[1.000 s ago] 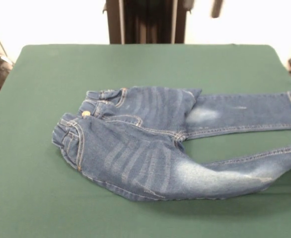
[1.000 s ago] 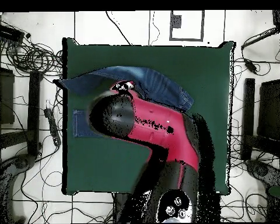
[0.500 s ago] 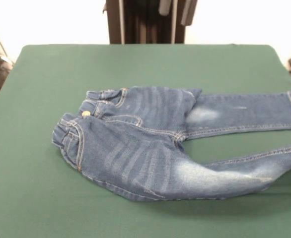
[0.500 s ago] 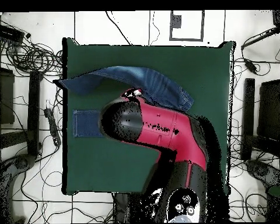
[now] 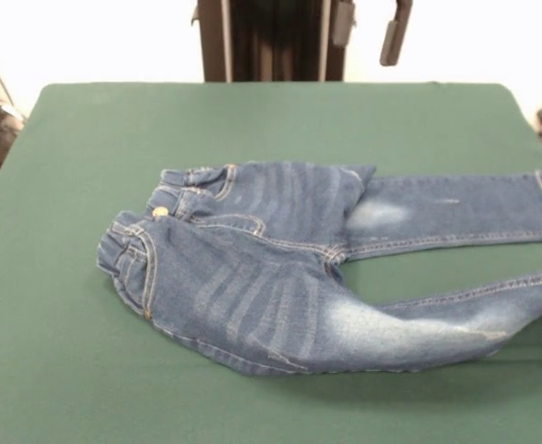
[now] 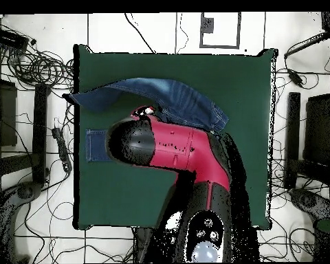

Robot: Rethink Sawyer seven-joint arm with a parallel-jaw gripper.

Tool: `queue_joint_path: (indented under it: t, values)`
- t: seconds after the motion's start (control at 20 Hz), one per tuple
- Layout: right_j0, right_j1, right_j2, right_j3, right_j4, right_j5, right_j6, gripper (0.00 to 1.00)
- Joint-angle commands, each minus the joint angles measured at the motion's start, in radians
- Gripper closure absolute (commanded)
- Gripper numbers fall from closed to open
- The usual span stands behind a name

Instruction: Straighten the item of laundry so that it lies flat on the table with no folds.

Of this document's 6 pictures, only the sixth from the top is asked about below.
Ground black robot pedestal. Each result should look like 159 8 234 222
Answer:
133 227 157 263

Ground black power strip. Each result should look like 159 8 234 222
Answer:
51 126 73 173

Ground grey stand foot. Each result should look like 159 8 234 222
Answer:
0 181 43 263
289 188 330 223

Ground black network switch box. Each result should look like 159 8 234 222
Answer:
0 27 30 51

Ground black rod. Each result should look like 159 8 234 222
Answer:
283 30 330 60

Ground black metal frame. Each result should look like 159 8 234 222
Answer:
284 91 330 190
0 61 50 188

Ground black cable tangle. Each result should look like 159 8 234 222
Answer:
0 41 75 91

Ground black power adapter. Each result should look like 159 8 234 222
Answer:
287 68 305 87

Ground long black cable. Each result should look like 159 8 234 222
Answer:
124 12 157 54

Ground blue denim jeans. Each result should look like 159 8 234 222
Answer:
67 77 230 163

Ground dark green table cloth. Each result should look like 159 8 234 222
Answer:
73 43 278 230

